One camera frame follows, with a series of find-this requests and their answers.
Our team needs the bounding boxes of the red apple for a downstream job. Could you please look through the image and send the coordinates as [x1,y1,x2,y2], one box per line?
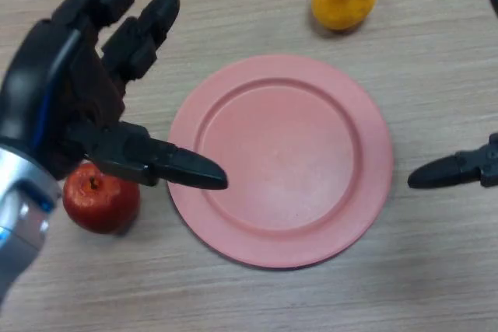
[61,163,141,235]

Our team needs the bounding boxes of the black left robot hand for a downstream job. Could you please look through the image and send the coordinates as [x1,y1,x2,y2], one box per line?
[0,0,229,191]

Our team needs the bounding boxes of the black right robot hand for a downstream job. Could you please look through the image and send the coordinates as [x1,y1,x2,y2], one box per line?
[407,0,498,190]

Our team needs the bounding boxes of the pink round plate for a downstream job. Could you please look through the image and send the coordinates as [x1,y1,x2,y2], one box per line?
[167,54,395,270]

